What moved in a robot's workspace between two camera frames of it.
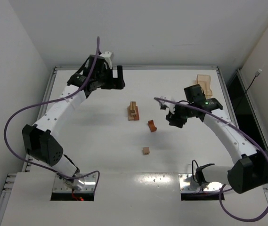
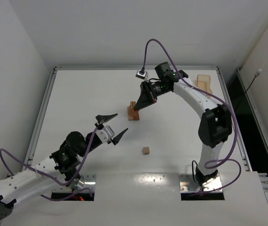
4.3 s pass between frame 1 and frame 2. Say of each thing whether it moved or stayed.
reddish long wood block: stayed
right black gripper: moved
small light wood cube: stayed
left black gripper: moved
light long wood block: stayed
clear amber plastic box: stayed
